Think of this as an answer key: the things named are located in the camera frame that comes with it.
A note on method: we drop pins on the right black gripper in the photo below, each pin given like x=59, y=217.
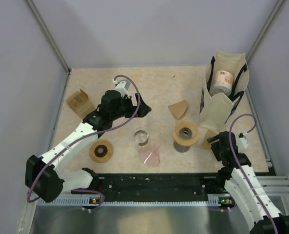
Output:
x=214, y=146

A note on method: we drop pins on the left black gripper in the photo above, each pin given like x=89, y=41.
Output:
x=143, y=109

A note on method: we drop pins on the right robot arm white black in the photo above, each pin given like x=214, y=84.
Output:
x=238, y=178

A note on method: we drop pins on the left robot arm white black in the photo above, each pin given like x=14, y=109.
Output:
x=44, y=174

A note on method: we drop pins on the clear glass cup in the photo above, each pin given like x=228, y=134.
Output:
x=141, y=137

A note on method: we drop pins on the dark glass carafe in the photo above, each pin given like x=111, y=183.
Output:
x=181, y=146

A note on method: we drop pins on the pink paper roll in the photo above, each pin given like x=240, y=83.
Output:
x=222, y=82

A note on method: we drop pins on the small cardboard box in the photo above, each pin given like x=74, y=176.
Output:
x=80, y=103

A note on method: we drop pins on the cream canvas tote bag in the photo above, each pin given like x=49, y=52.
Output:
x=219, y=101

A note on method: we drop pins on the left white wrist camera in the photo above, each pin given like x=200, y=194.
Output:
x=122, y=87

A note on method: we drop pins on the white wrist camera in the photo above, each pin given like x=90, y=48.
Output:
x=242, y=142
x=122, y=87

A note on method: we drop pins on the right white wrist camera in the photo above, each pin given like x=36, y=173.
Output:
x=242, y=142

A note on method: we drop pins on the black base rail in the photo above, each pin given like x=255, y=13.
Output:
x=164, y=187

